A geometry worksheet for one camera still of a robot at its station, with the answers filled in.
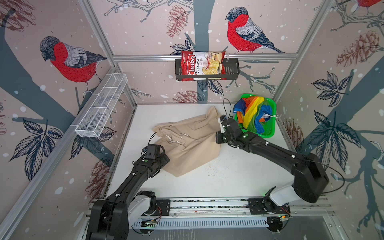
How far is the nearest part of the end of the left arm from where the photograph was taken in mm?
616

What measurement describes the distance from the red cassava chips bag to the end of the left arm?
462 millimetres

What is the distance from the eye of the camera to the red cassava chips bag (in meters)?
0.87
